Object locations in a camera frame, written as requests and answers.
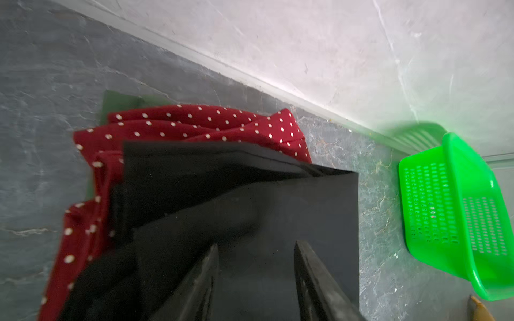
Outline black skirt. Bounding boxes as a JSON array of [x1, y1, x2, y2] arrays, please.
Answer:
[[58, 142, 360, 320]]

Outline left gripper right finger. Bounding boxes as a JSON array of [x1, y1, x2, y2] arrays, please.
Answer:
[[294, 240, 365, 321]]

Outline orange plush toy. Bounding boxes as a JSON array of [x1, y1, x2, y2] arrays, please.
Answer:
[[467, 295, 495, 321]]

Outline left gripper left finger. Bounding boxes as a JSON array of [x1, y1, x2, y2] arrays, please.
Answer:
[[150, 244, 219, 321]]

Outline green skirt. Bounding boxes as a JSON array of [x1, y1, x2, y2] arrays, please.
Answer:
[[84, 90, 177, 201]]

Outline green plastic basket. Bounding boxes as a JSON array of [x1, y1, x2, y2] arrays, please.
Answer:
[[394, 123, 513, 301]]

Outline red polka dot skirt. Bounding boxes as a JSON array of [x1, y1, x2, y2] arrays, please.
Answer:
[[38, 104, 311, 320]]

